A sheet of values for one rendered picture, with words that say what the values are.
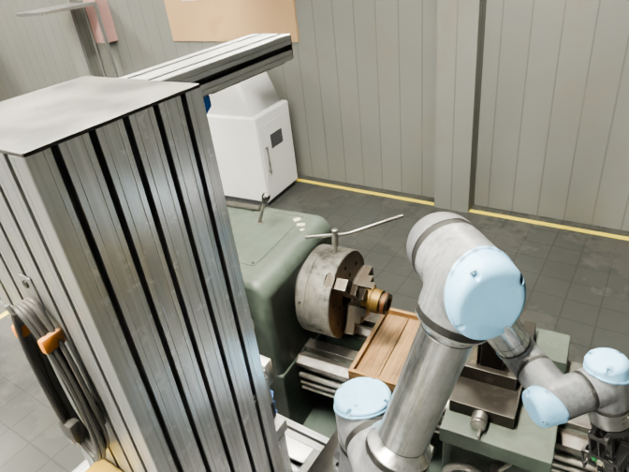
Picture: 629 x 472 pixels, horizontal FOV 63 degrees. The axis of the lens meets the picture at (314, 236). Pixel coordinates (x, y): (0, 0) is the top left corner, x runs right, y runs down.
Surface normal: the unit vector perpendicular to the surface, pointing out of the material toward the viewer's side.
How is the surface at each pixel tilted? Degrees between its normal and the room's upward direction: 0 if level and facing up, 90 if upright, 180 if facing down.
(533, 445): 0
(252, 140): 90
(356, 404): 7
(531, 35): 90
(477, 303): 83
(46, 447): 0
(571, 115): 90
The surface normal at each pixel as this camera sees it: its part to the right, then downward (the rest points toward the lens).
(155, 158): 0.83, 0.20
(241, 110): -0.48, 0.50
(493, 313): 0.26, 0.36
